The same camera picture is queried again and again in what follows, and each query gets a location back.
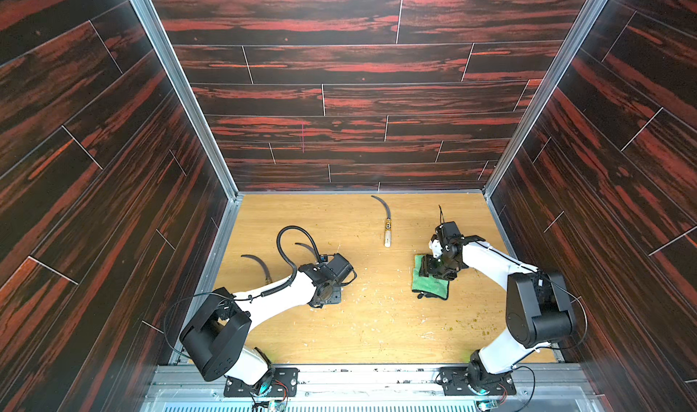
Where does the green microfibre rag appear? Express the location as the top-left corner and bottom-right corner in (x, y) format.
(411, 254), (449, 301)

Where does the sickle plain wooden handle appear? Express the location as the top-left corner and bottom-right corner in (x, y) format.
(295, 242), (321, 262)

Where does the sickle with yellow label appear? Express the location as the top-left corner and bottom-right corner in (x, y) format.
(372, 195), (392, 248)

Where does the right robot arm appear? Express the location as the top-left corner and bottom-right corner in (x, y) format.
(419, 221), (577, 395)

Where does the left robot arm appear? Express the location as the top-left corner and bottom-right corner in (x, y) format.
(180, 253), (358, 390)

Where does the leftmost sickle yellow label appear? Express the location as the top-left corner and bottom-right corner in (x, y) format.
(241, 254), (272, 285)

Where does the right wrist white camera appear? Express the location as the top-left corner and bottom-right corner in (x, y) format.
(428, 237), (443, 259)

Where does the left black corrugated cable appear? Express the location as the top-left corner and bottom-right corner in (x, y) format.
(233, 225), (328, 302)

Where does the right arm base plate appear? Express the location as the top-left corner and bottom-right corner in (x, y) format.
(436, 366), (517, 397)

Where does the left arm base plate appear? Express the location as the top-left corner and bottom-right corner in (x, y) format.
(223, 367), (299, 399)

